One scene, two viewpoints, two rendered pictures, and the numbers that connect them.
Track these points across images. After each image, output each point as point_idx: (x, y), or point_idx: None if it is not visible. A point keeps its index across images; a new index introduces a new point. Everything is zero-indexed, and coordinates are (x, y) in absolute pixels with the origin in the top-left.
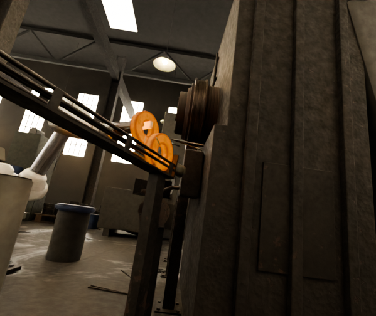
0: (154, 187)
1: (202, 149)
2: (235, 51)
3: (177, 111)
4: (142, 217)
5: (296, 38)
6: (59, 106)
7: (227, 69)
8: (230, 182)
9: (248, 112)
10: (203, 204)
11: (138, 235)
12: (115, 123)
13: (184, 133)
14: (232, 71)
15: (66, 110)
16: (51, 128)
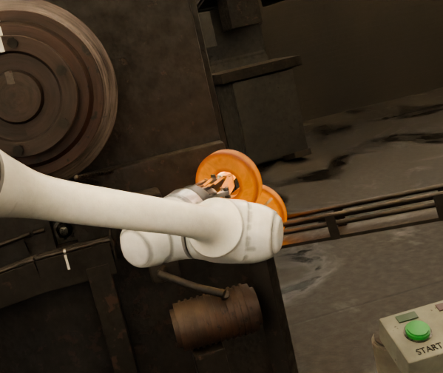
0: (274, 267)
1: (97, 180)
2: (189, 4)
3: (77, 106)
4: (279, 314)
5: None
6: (35, 190)
7: (146, 19)
8: None
9: (219, 114)
10: (226, 265)
11: (284, 338)
12: (229, 192)
13: (63, 154)
14: (198, 45)
15: (229, 200)
16: (274, 255)
